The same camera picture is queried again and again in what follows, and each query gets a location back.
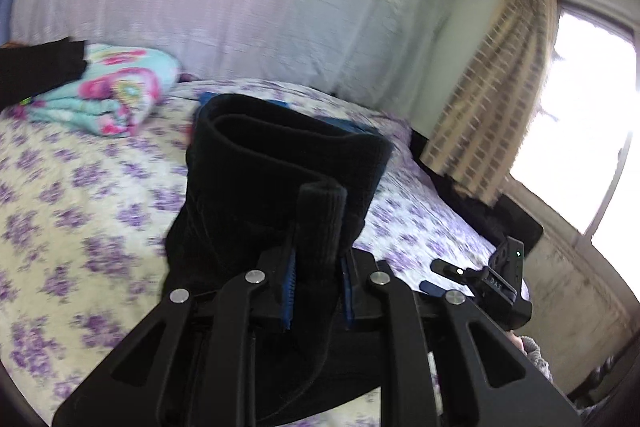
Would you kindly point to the purple floral bedsheet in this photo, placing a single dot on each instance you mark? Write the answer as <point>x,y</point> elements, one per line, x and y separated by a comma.
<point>83,219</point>

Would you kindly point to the window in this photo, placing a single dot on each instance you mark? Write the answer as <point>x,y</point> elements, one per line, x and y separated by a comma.
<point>576,149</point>

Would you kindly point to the black pants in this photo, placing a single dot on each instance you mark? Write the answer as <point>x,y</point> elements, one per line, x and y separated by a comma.
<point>263,181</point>

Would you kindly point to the floral teal folded blanket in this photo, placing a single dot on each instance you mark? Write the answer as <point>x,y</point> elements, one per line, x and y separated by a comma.
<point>119,88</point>

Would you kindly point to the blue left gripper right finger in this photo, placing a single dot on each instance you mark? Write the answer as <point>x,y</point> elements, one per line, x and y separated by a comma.
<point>347,286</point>

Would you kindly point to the black garment at bed edge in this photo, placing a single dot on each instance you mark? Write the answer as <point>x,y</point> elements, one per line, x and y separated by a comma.
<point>27,71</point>

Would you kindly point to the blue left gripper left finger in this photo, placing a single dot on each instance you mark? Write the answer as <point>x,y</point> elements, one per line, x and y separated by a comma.
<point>288,292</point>

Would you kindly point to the black cloth by curtain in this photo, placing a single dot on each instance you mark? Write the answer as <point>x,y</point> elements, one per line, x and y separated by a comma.
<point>494,223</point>

